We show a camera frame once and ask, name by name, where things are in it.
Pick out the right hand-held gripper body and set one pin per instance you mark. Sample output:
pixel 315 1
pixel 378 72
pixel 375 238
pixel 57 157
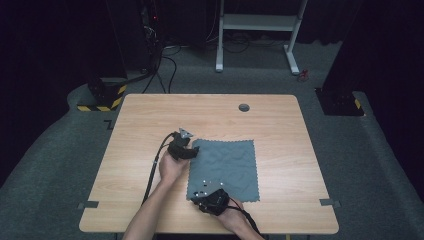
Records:
pixel 215 201

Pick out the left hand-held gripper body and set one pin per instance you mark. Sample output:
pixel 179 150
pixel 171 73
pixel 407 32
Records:
pixel 178 148

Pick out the grey cleaning cloth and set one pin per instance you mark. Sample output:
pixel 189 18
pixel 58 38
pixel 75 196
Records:
pixel 230 166

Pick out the person's left hand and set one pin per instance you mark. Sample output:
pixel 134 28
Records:
pixel 171 171

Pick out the person's right hand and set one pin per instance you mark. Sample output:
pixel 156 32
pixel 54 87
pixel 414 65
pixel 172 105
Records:
pixel 233 220

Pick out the small black round object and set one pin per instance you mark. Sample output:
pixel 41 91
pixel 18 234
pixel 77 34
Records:
pixel 244 107

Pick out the black yellow striped base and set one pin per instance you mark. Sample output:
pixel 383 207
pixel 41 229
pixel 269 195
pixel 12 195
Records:
pixel 108 100

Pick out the grey tape strip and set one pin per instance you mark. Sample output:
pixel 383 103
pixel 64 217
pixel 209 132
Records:
pixel 88 204
pixel 329 202

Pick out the dark equipment rack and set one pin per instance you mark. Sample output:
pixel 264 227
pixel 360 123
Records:
pixel 151 33

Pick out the small red object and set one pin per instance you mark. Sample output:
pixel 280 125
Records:
pixel 302 75

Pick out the white metal stand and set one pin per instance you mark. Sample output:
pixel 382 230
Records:
pixel 258 22

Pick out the black base block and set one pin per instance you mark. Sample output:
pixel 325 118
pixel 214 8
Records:
pixel 338 101

